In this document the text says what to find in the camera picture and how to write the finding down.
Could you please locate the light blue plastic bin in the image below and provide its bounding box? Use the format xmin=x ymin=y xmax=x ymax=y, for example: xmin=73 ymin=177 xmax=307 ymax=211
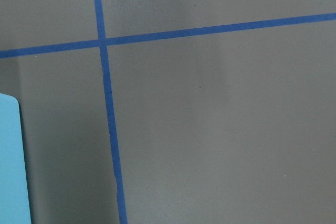
xmin=1 ymin=94 xmax=32 ymax=223

